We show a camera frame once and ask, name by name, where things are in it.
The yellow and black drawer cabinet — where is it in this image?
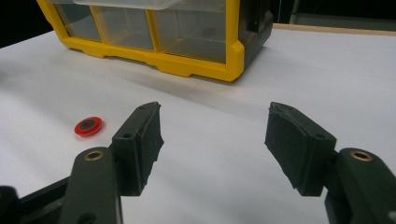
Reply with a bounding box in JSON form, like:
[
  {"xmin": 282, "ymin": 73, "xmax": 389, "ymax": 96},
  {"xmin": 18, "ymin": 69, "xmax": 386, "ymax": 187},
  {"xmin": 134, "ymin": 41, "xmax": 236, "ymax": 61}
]
[{"xmin": 36, "ymin": 0, "xmax": 275, "ymax": 83}]

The red round disc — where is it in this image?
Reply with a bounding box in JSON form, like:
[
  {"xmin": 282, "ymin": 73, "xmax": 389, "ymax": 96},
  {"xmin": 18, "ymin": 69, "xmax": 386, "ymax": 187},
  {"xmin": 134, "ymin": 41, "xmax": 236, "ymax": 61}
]
[{"xmin": 74, "ymin": 116, "xmax": 105, "ymax": 138}]

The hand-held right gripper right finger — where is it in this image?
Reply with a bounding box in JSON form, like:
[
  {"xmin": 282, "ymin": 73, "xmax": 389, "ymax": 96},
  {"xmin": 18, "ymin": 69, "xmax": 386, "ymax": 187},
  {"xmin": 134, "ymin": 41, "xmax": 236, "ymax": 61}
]
[{"xmin": 264, "ymin": 101, "xmax": 338, "ymax": 197}]

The set of closed clear drawers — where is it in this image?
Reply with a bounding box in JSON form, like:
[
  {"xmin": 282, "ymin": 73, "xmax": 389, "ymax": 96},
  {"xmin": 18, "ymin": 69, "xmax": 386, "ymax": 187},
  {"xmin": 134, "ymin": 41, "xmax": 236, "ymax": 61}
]
[{"xmin": 54, "ymin": 3, "xmax": 227, "ymax": 64}]

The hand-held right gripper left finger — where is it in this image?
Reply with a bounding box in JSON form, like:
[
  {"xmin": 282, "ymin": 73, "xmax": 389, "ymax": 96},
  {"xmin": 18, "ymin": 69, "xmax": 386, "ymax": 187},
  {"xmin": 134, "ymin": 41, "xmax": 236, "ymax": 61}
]
[{"xmin": 110, "ymin": 101, "xmax": 165, "ymax": 197}]

